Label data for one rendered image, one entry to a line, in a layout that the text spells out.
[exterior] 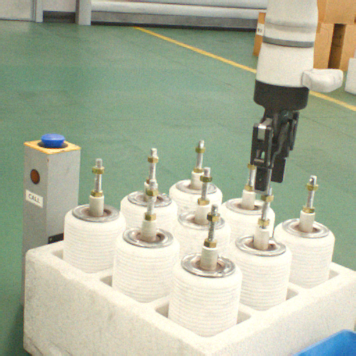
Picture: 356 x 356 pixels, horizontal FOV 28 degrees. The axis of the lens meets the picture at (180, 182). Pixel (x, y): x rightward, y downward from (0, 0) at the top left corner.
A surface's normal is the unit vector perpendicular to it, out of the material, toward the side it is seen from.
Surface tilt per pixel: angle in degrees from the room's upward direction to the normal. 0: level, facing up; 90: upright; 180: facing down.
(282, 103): 90
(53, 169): 90
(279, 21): 92
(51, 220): 90
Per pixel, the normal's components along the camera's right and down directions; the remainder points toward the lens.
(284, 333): 0.72, 0.28
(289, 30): -0.18, 0.29
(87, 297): -0.69, 0.17
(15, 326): 0.09, -0.95
